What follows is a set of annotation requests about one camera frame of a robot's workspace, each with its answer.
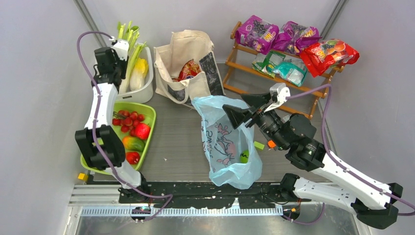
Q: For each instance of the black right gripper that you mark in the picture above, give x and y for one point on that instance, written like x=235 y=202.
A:
x=237 y=115

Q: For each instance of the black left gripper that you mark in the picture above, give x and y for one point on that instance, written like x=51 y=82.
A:
x=124 y=62

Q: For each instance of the yellow napa cabbage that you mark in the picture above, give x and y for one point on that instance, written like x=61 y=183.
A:
x=140 y=70

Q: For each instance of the green celery bunch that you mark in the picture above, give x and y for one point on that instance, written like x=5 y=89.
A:
x=138 y=47

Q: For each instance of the green custard apple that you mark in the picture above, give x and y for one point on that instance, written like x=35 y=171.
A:
x=244 y=156

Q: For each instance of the blue plastic grocery bag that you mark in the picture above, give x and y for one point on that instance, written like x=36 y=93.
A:
x=222 y=144

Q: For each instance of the red fruit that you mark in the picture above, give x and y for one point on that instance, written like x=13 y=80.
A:
x=142 y=131

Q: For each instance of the canvas tote bag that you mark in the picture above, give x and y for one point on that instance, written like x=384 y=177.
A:
x=169 y=60

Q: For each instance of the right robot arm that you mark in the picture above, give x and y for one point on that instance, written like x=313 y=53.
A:
x=371 y=201

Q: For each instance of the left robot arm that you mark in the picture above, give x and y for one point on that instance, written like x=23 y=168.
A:
x=100 y=146

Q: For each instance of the green toy block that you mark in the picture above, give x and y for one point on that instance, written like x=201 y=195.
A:
x=259 y=145

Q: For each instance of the white plastic basket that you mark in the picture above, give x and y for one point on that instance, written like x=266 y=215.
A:
x=146 y=92

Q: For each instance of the orange toy piece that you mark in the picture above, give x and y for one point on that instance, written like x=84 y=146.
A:
x=271 y=144

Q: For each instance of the green white snack bag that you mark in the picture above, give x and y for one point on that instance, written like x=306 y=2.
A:
x=267 y=64

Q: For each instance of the red lychee bunch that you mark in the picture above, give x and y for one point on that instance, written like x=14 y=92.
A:
x=127 y=121

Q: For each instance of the green plastic tray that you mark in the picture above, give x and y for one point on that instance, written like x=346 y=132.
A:
x=149 y=119

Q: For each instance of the teal snack bag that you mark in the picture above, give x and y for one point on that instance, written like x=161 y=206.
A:
x=293 y=71

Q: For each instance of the purple snack bag left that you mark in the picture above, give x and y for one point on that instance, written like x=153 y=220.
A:
x=257 y=34

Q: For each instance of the purple snack bag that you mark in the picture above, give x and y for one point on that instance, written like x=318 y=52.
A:
x=257 y=34
x=293 y=38

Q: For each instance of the green orange mango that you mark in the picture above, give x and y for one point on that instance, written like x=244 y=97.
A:
x=133 y=143

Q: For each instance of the purple snack bag right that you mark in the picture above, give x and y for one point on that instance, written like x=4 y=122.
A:
x=293 y=38

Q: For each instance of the red fruit candy bag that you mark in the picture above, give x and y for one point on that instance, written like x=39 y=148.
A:
x=321 y=56

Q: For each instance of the red wax apple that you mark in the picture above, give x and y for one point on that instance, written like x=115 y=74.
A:
x=133 y=158

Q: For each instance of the yellow toy block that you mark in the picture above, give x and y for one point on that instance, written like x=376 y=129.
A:
x=83 y=177

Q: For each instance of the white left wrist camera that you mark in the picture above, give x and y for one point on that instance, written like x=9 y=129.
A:
x=121 y=47

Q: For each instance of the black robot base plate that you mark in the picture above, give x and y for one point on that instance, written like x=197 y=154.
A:
x=261 y=195

